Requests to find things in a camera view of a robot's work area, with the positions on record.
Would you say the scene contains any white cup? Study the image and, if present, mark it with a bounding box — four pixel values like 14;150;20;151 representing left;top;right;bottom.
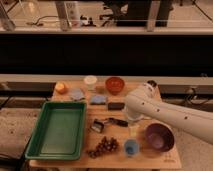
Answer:
84;75;97;90

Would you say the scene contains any black rectangular block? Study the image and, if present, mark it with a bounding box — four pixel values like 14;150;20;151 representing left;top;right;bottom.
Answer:
107;102;125;110

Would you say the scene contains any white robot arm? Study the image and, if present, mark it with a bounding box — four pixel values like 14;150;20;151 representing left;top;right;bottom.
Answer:
124;83;213;145

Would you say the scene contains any green plastic tray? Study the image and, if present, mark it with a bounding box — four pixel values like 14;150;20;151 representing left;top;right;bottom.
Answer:
25;102;87;161

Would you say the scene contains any blue plastic cup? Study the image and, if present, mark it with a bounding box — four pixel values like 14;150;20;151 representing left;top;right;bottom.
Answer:
124;139;139;157

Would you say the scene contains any blue sponge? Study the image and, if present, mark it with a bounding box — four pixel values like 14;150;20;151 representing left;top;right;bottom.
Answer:
90;95;107;105

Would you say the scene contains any grey blue cloth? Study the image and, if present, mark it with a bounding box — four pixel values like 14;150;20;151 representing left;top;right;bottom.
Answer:
70;88;85;101

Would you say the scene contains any orange fruit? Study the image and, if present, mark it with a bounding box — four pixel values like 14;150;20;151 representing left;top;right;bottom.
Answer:
55;83;67;94

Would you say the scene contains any purple bowl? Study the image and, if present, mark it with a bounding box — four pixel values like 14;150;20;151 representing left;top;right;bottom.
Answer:
145;123;175;152

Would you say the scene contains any dark grape bunch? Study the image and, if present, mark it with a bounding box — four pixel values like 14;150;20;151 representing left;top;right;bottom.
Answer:
87;137;119;159

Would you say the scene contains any wooden board table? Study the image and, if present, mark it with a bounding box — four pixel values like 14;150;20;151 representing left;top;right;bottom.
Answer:
28;80;183;170

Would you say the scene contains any small metal cup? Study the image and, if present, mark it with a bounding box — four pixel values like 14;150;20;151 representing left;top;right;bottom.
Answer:
147;80;157;88

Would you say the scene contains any red bowl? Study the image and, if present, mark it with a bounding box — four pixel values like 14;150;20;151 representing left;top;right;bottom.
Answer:
105;77;125;95

